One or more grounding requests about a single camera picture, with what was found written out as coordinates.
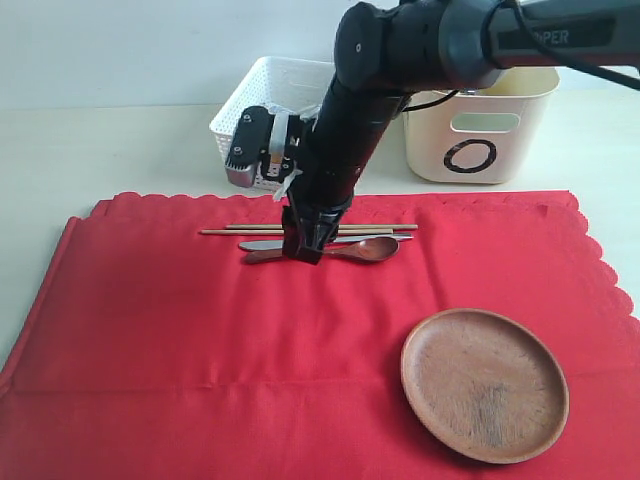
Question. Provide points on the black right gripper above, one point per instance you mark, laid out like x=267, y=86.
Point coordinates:
x=318, y=197

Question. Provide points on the silver table knife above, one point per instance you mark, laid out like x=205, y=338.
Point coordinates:
x=262, y=245

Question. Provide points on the brown wooden spoon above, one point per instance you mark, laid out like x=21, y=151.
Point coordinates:
x=366, y=251

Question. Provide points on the wooden chopstick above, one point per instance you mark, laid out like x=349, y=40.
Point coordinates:
x=401, y=227
x=267, y=232

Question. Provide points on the brown wooden plate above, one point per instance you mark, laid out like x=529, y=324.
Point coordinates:
x=484, y=386

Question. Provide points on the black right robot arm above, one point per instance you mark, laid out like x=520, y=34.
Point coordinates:
x=384, y=57

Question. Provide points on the white perforated plastic basket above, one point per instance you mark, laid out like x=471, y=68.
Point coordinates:
x=284, y=86

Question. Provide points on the red scalloped table cloth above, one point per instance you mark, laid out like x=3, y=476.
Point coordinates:
x=152, y=352

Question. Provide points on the cream plastic bin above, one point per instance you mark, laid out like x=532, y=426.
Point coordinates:
x=480, y=136

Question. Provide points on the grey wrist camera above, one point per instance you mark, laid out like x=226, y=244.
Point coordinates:
x=262, y=146

